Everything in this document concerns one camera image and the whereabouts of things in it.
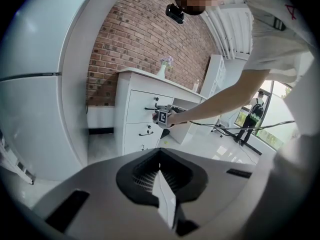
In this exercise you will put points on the white swivel chair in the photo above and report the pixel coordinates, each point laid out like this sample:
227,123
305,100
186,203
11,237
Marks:
218,126

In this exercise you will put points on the purple flowers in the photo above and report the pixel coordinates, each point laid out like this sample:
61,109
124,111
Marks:
167,61

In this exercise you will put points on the white desk drawer with keyhole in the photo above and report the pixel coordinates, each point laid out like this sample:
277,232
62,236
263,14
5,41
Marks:
140,101

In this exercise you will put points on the black head camera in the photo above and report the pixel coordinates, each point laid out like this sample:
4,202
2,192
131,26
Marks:
175,13

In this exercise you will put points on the white spray bottle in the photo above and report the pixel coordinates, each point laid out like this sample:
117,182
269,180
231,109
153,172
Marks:
196,86

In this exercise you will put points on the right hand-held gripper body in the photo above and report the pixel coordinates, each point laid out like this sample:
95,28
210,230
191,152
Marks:
162,117

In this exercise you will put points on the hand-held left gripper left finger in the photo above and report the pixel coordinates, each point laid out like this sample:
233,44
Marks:
100,196

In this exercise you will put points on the person's right forearm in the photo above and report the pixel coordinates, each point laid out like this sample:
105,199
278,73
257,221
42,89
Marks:
215,101

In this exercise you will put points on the white low drawer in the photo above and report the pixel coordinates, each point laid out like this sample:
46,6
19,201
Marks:
132,150

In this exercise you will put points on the white ceiling pipes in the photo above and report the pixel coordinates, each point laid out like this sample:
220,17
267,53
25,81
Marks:
230,31

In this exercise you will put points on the white cubby bookcase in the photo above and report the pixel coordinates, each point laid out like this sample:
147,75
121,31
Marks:
215,74

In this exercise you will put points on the grey refrigerator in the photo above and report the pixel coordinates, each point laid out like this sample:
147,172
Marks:
37,96

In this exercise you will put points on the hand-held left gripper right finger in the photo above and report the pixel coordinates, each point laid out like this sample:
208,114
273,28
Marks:
212,184

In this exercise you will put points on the white middle drawer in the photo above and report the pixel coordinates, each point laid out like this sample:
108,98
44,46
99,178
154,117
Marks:
135,136

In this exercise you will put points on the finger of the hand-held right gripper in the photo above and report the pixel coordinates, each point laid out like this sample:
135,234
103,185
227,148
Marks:
162,107

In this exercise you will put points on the dark framed window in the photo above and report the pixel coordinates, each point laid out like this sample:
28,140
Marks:
272,134

